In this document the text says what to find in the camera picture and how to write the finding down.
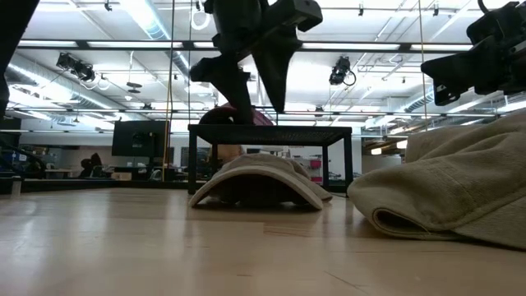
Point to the person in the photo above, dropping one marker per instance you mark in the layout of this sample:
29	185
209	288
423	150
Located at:
230	153
92	164

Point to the short white post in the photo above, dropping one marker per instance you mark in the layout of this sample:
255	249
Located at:
16	187

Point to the large black monitor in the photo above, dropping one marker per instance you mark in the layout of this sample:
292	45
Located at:
139	137

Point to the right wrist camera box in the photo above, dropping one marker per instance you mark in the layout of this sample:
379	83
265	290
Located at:
493	22

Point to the maroon baseball cap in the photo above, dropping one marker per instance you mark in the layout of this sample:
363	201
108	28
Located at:
213	117

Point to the silver ventilation duct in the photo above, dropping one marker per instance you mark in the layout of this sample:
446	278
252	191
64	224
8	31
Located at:
152	24

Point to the black rig frame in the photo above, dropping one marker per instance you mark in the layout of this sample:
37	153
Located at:
188	45

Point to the beige baseball cap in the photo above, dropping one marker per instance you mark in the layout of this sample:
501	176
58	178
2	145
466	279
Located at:
263	164
452	185

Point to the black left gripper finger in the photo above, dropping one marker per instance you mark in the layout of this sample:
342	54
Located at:
277	66
234	82

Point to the black rig camera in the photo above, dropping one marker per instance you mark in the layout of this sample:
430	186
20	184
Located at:
340	70
78	67

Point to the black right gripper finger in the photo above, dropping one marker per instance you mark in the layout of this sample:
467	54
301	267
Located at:
456	67
446	95

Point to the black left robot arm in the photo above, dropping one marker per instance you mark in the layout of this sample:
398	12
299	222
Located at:
12	33

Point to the black perforated metal shelf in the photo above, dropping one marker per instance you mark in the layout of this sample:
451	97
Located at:
267	135

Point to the white rack with red bins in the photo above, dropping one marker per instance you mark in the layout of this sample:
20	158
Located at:
315	164

